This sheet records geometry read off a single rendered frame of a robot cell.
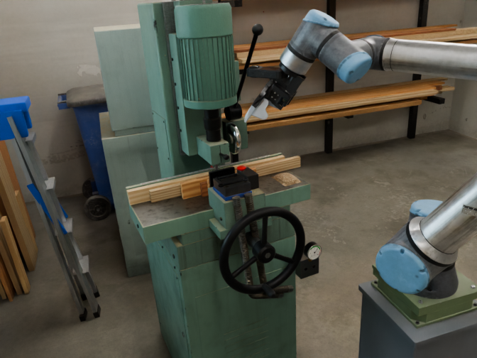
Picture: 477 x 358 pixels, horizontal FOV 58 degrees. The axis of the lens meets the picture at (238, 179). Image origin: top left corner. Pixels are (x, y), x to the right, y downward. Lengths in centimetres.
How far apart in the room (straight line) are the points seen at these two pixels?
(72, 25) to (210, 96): 249
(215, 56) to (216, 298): 81
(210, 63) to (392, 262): 77
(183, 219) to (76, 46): 259
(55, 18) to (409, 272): 317
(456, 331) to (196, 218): 87
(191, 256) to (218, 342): 39
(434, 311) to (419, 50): 78
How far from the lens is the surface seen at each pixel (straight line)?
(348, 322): 232
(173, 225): 136
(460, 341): 161
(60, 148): 392
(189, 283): 148
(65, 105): 326
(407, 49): 127
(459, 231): 119
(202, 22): 134
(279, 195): 148
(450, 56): 124
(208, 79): 136
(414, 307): 147
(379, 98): 411
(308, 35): 124
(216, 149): 145
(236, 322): 166
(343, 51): 120
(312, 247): 158
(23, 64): 380
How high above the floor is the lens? 152
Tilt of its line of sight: 23 degrees down
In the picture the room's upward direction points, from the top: 4 degrees counter-clockwise
